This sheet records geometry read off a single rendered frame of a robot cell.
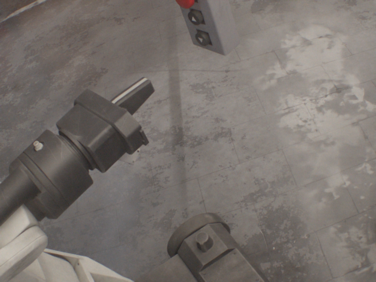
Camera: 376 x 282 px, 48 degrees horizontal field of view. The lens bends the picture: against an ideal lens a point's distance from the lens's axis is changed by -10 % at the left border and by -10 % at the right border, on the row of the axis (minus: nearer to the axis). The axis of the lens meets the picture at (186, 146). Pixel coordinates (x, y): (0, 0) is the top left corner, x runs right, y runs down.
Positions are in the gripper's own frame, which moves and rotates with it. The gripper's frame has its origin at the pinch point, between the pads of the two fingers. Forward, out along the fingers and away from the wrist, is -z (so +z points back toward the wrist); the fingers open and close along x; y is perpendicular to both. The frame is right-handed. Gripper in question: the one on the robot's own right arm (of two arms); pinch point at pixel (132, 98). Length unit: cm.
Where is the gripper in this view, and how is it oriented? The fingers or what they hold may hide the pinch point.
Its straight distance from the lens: 59.4
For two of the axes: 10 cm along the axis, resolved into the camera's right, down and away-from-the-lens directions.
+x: 6.9, 3.9, -6.1
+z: -6.7, 6.6, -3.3
